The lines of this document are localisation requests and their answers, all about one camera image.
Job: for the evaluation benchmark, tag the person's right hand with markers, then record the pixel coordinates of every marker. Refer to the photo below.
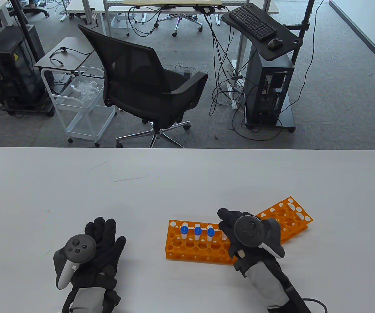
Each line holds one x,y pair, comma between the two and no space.
228,218

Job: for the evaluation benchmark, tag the person's left hand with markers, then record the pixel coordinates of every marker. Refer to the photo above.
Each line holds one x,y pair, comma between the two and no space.
107,251

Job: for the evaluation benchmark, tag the blue capped test tube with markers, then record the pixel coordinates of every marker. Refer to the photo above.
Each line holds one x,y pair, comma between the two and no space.
224,235
210,232
184,230
197,231

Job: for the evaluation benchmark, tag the orange test tube rack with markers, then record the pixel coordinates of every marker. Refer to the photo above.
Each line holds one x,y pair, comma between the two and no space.
200,247
291,215

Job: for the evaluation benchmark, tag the person's right forearm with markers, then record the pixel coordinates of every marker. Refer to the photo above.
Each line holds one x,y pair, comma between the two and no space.
265,287

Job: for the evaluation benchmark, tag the person's left forearm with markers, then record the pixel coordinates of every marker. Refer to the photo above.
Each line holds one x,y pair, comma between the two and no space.
87,300

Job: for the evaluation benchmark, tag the black and white hand controller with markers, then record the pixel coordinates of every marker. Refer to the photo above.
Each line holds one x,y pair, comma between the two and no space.
249,230
79,249

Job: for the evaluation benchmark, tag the black rolling stand base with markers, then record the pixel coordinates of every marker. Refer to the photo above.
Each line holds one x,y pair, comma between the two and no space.
287,120

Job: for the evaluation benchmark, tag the white power strip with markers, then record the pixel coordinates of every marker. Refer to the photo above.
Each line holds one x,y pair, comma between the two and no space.
232,97

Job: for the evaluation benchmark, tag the black computer tower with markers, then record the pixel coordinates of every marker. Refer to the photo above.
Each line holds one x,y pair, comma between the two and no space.
265,84
11,68

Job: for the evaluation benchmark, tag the white utility cart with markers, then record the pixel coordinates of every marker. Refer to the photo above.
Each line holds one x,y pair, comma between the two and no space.
86,107

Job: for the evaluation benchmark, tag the black mesh office chair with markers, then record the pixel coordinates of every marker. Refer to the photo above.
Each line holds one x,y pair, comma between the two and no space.
148,88

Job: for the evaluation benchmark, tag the clear plastic bags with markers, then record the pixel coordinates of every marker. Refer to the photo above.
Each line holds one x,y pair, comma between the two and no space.
86,88

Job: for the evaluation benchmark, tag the black keyboard tray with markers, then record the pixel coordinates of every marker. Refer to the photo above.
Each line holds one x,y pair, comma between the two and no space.
282,49

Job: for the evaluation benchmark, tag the black computer mouse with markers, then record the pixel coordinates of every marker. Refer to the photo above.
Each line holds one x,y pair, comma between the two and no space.
274,43

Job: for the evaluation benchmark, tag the black keyboard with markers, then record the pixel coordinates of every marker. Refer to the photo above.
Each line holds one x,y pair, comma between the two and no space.
252,22

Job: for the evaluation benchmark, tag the small grey side table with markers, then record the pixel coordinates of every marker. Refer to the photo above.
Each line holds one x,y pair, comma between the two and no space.
66,53

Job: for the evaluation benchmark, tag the chrome chair base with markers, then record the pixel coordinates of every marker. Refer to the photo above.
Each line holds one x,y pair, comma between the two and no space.
177,19

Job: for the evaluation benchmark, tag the black stand pole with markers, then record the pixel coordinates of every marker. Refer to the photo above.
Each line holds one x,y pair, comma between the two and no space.
19,16
303,26

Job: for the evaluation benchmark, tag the white desk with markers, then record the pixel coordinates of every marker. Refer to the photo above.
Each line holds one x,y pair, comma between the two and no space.
86,6

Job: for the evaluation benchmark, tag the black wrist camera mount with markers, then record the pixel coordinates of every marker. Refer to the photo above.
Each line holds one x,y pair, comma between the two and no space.
296,298

